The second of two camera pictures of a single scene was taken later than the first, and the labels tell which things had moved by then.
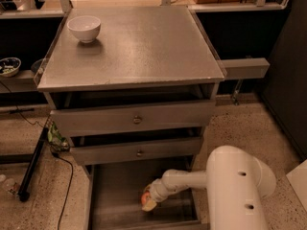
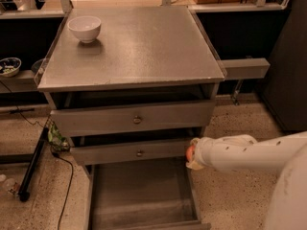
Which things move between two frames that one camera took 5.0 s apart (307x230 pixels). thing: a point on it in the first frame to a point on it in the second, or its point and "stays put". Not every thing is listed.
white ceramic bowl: x=84 y=28 stays put
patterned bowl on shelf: x=10 y=66 stays put
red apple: x=144 y=196 to x=189 y=151
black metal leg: x=24 y=191 stays put
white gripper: x=155 y=193 to x=204 y=151
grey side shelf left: x=22 y=81 stays put
